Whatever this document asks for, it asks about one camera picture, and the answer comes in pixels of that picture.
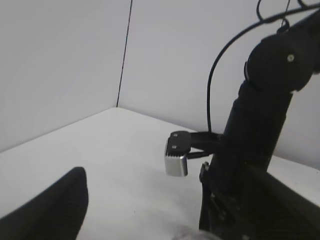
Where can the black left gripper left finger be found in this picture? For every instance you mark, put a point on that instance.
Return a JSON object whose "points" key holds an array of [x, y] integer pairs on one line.
{"points": [[57, 213]]}

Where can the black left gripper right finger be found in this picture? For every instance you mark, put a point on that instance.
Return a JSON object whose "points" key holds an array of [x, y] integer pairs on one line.
{"points": [[276, 212]]}

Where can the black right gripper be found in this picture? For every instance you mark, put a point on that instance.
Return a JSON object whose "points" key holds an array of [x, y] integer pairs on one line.
{"points": [[233, 196]]}

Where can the clear Cestbon water bottle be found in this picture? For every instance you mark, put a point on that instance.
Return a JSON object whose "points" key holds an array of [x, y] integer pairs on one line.
{"points": [[183, 232]]}

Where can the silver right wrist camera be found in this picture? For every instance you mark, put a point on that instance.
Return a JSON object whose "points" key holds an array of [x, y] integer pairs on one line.
{"points": [[177, 147]]}

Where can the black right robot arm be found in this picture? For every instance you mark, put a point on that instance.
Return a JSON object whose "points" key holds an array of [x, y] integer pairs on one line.
{"points": [[281, 64]]}

